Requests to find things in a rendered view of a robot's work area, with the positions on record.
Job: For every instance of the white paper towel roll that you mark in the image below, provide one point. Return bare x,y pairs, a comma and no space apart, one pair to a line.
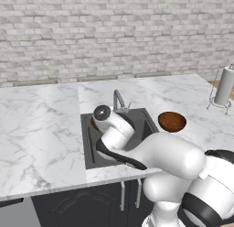
225,85

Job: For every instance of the brown bowl with white outside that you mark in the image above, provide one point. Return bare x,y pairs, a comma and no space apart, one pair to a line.
93,124
172,121

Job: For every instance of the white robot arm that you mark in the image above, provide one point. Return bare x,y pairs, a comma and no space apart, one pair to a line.
170,154

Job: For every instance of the grey dishwasher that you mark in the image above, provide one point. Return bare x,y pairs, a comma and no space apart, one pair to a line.
18,217

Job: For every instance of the grey metal tap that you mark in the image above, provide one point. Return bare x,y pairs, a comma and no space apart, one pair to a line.
116,98

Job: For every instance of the dark cupboard door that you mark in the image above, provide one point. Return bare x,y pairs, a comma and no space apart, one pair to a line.
146,206
79,206

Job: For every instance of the dark grey sink basin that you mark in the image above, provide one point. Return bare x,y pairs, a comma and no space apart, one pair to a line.
89,151

